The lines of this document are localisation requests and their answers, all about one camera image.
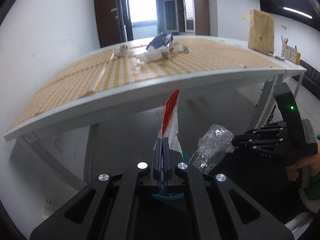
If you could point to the red white snack wrapper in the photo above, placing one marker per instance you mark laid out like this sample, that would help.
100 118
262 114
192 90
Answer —
169 126

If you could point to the brown paper bag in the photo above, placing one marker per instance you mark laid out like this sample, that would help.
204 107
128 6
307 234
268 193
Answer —
261 31

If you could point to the white plastic bag ball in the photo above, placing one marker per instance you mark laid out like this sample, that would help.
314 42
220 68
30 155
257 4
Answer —
121 51

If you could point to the yellow checkered tablecloth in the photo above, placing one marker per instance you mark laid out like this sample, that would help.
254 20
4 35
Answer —
102 71

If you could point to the blue snack bag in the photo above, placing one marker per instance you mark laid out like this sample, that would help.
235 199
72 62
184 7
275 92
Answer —
161 40

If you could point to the clear plastic bottle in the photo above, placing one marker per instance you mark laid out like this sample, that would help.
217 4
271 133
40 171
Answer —
212 148

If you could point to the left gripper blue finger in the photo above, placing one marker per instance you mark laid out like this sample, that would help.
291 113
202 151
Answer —
159 154
165 150

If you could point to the person's right hand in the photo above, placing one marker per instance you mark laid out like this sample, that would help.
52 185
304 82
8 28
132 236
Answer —
312 161

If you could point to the blue plastic trash basket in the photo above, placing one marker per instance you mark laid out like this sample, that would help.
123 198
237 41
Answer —
175 183

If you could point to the dark brown wardrobe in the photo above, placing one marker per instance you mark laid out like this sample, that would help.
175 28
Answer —
110 22

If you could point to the brown gold snack wrapper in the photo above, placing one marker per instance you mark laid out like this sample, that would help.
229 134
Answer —
177 48

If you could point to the cardboard pen holder box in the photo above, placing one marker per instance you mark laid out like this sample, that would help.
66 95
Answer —
290 53

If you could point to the white tissue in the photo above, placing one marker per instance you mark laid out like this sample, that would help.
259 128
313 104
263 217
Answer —
159 54

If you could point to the brown cabinet with glass door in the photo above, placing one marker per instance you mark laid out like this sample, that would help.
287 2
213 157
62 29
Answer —
196 17

